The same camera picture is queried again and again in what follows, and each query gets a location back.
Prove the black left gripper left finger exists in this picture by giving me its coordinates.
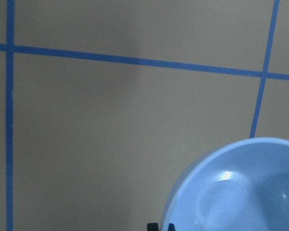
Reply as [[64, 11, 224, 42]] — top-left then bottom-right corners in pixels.
[[147, 223, 159, 231]]

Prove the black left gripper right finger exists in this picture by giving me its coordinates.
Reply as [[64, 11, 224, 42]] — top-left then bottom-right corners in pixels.
[[168, 223, 175, 231]]

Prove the blue bowl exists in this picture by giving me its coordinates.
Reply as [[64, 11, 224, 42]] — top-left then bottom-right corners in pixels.
[[161, 138, 289, 231]]

